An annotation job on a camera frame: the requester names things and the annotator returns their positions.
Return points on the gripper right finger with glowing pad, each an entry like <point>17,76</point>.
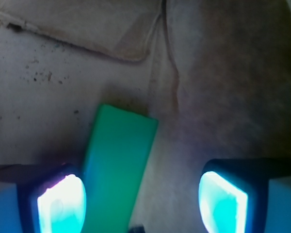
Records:
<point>246,195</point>

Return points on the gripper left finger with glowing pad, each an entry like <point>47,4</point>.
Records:
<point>41,198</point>

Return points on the green rectangular block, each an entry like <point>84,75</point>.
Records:
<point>114,164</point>

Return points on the brown paper bag tray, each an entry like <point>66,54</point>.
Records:
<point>217,77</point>

